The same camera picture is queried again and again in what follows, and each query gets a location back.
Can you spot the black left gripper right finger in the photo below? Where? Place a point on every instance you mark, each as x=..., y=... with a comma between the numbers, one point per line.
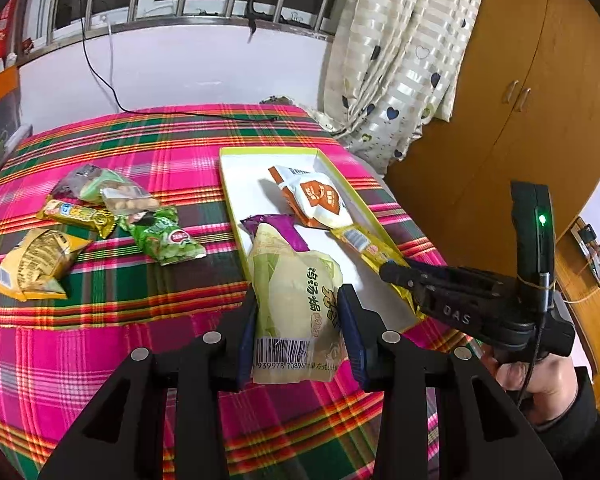
x=482, y=434

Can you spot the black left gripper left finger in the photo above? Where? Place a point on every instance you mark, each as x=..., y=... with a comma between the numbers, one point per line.
x=119, y=434

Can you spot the long yellow snack bar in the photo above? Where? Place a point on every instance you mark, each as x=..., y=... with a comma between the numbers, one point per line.
x=368, y=253

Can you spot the yellow chips bag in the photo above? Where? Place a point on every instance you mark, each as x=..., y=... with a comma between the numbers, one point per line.
x=32, y=270

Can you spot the green pea snack bag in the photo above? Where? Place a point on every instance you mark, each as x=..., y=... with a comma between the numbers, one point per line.
x=158, y=235

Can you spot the pale green soup packet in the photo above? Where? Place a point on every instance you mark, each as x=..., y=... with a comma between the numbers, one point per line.
x=298, y=331

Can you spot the orange white snack packet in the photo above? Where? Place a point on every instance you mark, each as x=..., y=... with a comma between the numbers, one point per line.
x=313, y=197

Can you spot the short yellow snack bar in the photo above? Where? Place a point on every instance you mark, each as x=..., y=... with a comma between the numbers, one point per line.
x=97, y=220

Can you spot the clear bag of puffs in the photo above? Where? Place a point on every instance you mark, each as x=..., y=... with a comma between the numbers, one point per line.
x=118, y=194

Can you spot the purple snack packet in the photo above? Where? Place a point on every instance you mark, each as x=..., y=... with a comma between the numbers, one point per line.
x=283, y=223

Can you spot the dark clear snack packet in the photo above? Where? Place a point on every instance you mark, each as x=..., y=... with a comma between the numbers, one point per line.
x=78, y=184

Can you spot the person's right hand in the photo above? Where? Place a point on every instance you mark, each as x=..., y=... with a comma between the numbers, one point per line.
x=553, y=384

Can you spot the pink plaid tablecloth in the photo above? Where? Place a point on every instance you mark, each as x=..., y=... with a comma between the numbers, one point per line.
x=54, y=355

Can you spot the wooden wardrobe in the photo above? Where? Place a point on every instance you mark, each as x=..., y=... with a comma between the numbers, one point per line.
x=527, y=108

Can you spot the lime green cardboard tray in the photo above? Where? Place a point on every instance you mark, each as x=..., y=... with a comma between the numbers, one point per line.
x=250, y=189

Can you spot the heart patterned curtain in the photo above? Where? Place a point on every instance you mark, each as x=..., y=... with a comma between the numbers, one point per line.
x=393, y=68

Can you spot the orange lidded plastic bin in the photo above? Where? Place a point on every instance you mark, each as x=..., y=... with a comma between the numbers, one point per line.
x=9, y=102

